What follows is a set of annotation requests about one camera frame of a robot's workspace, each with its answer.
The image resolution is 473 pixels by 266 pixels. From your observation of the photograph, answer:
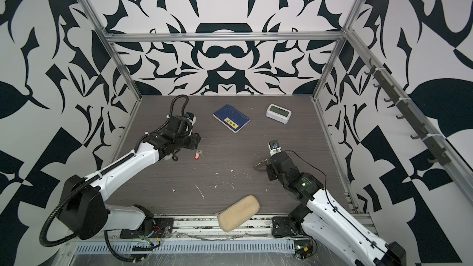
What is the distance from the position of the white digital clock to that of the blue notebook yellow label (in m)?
0.13

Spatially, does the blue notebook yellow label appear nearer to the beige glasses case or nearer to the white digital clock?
the white digital clock

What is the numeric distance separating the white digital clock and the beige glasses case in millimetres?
469

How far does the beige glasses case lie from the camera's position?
0.74 metres

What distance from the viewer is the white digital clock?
42.2 inches

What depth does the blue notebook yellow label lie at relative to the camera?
107 centimetres

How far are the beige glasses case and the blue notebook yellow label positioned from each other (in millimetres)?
377

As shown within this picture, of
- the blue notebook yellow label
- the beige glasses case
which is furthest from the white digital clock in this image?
the beige glasses case
